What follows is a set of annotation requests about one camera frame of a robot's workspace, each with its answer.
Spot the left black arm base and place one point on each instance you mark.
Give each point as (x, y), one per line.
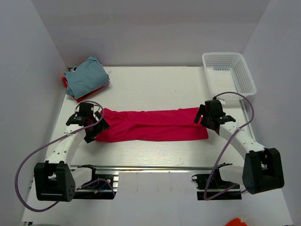
(93, 183)

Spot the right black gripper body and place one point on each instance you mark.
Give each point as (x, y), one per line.
(206, 117)

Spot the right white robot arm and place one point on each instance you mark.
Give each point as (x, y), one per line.
(262, 170)

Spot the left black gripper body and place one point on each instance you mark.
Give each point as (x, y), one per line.
(93, 118)

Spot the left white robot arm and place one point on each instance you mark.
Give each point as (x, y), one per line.
(54, 178)

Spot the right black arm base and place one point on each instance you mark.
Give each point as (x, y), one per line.
(216, 185)

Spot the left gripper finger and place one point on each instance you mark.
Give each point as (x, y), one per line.
(99, 116)
(93, 132)

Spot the magenta red t shirt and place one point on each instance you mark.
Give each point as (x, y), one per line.
(155, 126)

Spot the folded light blue t shirt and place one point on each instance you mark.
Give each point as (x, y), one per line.
(87, 77)

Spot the orange object at bottom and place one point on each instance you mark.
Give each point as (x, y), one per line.
(236, 222)

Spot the white perforated plastic basket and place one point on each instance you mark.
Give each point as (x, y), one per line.
(228, 72)

